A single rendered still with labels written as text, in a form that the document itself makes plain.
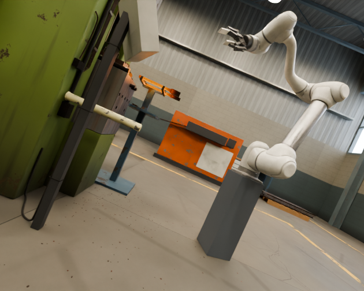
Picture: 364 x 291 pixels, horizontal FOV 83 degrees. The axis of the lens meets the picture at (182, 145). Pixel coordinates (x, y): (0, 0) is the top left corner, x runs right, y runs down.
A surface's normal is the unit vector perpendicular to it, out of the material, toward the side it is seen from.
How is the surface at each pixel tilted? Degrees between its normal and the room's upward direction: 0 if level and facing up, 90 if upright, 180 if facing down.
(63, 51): 90
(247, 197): 90
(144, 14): 90
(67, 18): 90
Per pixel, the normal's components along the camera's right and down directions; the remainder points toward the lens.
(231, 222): 0.28, 0.15
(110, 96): 0.07, 0.06
